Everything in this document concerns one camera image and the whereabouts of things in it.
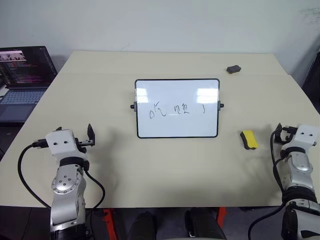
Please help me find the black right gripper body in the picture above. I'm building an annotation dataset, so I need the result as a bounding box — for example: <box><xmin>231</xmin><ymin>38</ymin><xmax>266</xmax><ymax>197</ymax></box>
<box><xmin>279</xmin><ymin>126</ymin><xmax>299</xmax><ymax>144</ymax></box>

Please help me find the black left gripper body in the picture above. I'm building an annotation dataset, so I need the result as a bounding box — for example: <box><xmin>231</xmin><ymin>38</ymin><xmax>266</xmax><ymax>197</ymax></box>
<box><xmin>74</xmin><ymin>137</ymin><xmax>97</xmax><ymax>154</ymax></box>

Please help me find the yellow and black eraser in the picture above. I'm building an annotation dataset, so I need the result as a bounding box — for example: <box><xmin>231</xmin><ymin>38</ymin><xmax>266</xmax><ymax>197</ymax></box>
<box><xmin>239</xmin><ymin>129</ymin><xmax>259</xmax><ymax>151</ymax></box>

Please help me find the small dark grey object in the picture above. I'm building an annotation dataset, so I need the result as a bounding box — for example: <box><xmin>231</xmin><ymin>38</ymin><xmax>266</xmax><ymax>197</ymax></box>
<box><xmin>225</xmin><ymin>64</ymin><xmax>242</xmax><ymax>75</ymax></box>

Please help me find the open grey laptop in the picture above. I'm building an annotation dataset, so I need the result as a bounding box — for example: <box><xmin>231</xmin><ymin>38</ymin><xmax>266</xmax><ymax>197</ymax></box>
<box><xmin>0</xmin><ymin>45</ymin><xmax>59</xmax><ymax>127</ymax></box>

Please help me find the small black-framed whiteboard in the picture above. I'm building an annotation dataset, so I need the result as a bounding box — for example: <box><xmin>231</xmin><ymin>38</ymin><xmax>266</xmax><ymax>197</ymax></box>
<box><xmin>129</xmin><ymin>78</ymin><xmax>225</xmax><ymax>140</ymax></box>

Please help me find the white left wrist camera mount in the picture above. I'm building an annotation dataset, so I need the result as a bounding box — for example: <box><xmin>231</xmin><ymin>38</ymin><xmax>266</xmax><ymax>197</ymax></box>
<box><xmin>45</xmin><ymin>129</ymin><xmax>79</xmax><ymax>159</ymax></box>

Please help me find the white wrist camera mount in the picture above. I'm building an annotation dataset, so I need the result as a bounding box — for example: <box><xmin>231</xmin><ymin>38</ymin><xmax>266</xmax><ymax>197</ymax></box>
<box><xmin>286</xmin><ymin>124</ymin><xmax>318</xmax><ymax>151</ymax></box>
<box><xmin>45</xmin><ymin>129</ymin><xmax>79</xmax><ymax>159</ymax></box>

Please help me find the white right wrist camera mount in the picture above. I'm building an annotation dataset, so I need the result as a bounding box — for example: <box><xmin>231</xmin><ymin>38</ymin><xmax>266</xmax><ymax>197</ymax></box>
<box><xmin>286</xmin><ymin>124</ymin><xmax>318</xmax><ymax>151</ymax></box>

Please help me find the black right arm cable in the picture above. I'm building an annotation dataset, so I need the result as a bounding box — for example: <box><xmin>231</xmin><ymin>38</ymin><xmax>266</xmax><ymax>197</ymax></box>
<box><xmin>247</xmin><ymin>129</ymin><xmax>287</xmax><ymax>240</ymax></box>

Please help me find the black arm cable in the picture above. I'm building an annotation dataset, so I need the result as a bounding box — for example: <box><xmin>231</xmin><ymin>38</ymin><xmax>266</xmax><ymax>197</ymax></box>
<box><xmin>247</xmin><ymin>129</ymin><xmax>287</xmax><ymax>240</ymax></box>
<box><xmin>17</xmin><ymin>143</ymin><xmax>106</xmax><ymax>210</ymax></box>

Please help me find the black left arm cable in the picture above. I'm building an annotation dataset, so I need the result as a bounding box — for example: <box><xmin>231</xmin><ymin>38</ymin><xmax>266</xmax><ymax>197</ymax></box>
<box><xmin>17</xmin><ymin>143</ymin><xmax>106</xmax><ymax>210</ymax></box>

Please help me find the red frame bar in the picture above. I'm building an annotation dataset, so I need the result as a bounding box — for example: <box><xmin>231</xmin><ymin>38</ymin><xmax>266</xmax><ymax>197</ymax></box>
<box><xmin>102</xmin><ymin>208</ymin><xmax>114</xmax><ymax>240</ymax></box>
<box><xmin>216</xmin><ymin>206</ymin><xmax>228</xmax><ymax>227</ymax></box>

